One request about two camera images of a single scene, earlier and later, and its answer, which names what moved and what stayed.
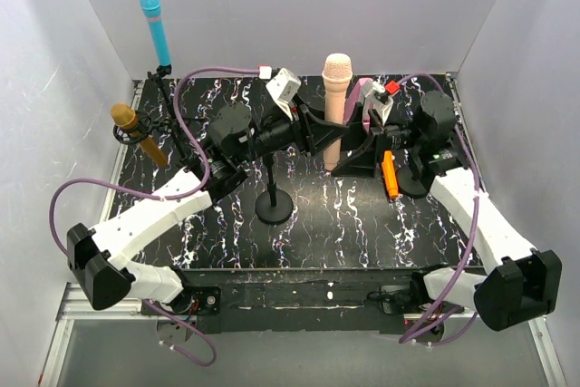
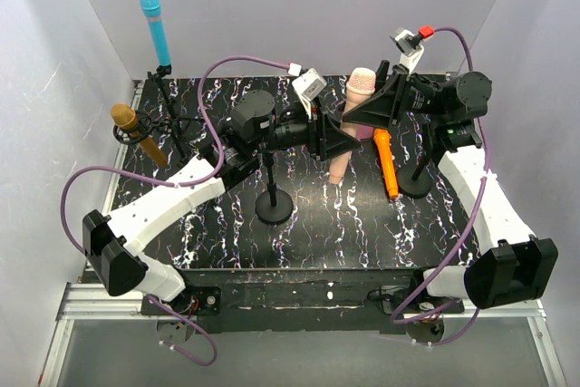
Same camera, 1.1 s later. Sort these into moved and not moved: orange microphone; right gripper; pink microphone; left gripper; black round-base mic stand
Moved: right gripper; pink microphone
Not moved: orange microphone; left gripper; black round-base mic stand
